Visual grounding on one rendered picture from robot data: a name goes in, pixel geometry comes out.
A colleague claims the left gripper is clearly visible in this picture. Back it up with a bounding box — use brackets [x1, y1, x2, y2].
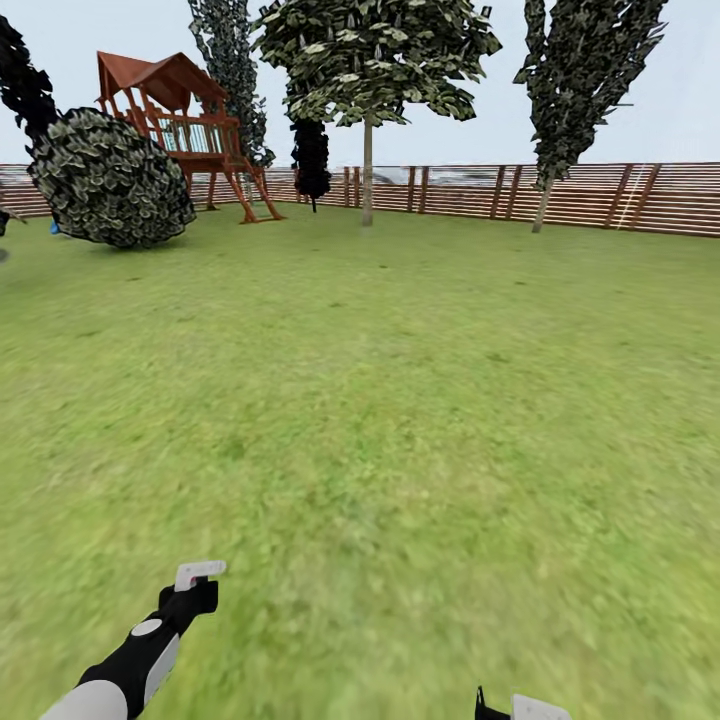
[159, 579, 219, 622]

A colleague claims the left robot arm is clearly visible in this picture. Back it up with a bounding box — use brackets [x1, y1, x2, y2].
[40, 560, 228, 720]

